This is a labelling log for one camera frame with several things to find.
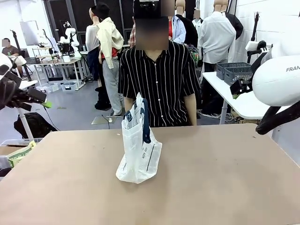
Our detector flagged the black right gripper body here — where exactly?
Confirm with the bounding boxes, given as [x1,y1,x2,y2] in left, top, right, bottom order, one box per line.
[229,78,254,96]

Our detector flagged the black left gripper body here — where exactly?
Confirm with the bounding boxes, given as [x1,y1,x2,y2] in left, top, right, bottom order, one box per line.
[0,65,47,111]

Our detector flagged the white shopping bag blue handles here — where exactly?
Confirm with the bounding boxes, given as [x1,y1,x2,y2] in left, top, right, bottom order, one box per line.
[115,92,163,184]

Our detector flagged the person's right forearm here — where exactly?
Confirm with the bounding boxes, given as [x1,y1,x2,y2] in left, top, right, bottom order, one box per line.
[124,95,139,113]

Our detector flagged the person's left forearm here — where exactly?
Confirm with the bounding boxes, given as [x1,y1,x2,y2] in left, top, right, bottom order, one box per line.
[183,93,198,127]

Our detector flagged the white side table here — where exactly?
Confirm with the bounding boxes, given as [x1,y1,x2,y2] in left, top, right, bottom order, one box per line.
[201,71,293,125]

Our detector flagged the grey plastic basket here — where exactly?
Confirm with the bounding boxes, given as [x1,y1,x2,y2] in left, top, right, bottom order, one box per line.
[216,62,252,81]
[224,67,254,86]

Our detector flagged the clear plastic storage box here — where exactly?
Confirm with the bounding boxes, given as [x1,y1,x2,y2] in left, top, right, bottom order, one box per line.
[60,81,78,92]
[35,82,62,94]

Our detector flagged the black backpack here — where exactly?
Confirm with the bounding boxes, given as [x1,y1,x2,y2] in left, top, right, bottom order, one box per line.
[13,112,59,139]

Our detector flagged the white stand with pole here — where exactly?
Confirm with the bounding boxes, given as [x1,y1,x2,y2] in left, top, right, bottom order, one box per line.
[16,79,38,141]

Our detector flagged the seated person in dark shirt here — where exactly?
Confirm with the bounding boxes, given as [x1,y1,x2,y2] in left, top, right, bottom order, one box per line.
[1,38,25,78]

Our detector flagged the wooden background desk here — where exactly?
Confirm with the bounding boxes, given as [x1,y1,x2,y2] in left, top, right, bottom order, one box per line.
[32,57,83,90]

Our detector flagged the green and white sack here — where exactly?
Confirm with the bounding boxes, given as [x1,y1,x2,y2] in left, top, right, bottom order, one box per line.
[7,140,38,169]

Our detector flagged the mannequin with white shirt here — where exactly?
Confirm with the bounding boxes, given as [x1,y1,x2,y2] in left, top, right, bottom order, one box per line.
[197,0,237,72]

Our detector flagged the whiteboard panel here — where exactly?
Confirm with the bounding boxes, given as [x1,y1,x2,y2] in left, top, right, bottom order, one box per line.
[19,20,39,46]

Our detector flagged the black tripod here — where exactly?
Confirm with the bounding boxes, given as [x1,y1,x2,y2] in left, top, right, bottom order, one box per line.
[250,10,263,42]

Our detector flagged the person in black striped shirt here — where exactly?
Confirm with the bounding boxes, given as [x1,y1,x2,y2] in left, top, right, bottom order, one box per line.
[118,0,201,128]

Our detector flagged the mannequin with black jacket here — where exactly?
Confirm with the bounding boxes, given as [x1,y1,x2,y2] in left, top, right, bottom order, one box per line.
[172,0,199,47]

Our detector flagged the mannequin with cream jacket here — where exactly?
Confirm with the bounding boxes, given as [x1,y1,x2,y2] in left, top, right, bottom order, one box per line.
[85,1,125,117]

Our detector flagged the black robot cable hose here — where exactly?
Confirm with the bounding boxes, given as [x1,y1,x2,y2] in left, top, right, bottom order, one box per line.
[255,100,300,135]

